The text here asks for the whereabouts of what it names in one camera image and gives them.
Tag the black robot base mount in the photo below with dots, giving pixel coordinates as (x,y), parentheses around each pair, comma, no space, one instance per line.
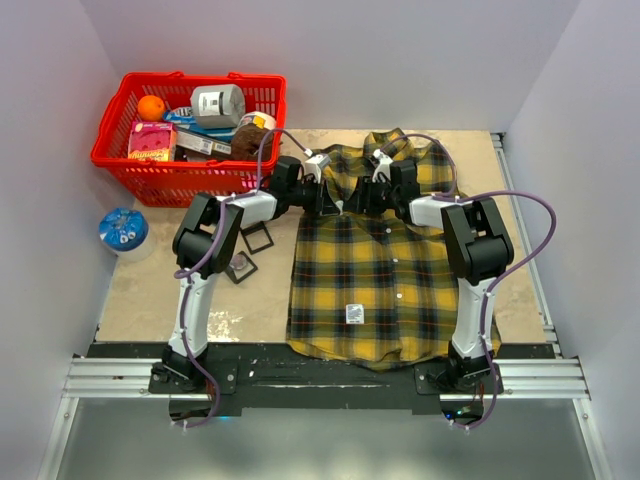
(268,376)

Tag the brown chocolate donut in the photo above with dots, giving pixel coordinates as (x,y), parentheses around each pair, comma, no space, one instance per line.
(246,142)

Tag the white paper cup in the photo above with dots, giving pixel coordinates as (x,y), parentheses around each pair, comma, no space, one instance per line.
(258,119)

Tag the blue lidded plastic tub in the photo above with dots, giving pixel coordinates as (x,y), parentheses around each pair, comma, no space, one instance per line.
(126,233)

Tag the grey cylindrical can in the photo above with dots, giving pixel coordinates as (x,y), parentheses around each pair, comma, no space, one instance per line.
(218,106)

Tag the yellow plaid shirt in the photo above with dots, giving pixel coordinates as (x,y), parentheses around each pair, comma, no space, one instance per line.
(370,289)

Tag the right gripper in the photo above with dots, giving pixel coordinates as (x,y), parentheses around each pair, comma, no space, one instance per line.
(359,204)

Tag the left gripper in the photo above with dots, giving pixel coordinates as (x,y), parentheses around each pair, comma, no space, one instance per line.
(322,202)

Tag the red plastic shopping basket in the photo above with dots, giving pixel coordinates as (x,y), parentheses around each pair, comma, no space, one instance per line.
(174,183)

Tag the orange fruit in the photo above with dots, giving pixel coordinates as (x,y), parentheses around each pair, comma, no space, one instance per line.
(151,108)

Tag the black brooch display stand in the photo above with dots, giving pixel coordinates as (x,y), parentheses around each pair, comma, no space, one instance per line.
(240,267)

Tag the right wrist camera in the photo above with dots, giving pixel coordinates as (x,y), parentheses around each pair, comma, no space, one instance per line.
(383,163)

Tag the blue white flat box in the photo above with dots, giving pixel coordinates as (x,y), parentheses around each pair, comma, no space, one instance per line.
(190,135)

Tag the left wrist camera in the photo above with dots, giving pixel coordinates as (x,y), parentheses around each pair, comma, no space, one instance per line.
(314,165)

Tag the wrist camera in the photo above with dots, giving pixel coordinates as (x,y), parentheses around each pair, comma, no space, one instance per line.
(314,165)
(383,163)

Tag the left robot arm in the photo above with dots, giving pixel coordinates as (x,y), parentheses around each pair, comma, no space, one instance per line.
(205,244)

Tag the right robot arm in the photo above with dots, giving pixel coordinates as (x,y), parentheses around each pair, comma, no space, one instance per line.
(478,247)

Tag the pink snack box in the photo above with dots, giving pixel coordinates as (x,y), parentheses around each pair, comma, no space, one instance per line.
(152,141)

